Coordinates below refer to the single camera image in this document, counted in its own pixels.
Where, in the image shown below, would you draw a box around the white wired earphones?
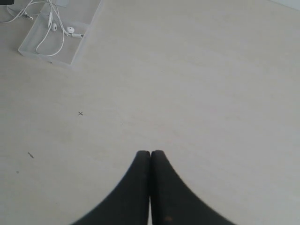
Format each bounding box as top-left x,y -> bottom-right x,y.
0,0 -> 84,57

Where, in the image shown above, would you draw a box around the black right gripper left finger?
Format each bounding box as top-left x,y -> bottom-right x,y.
74,150 -> 150,225

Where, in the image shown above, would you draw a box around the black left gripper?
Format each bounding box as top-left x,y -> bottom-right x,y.
0,0 -> 15,5

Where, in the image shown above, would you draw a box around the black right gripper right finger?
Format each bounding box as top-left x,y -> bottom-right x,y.
150,150 -> 233,225

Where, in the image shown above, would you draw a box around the clear plastic storage box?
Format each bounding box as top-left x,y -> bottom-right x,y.
18,0 -> 102,68

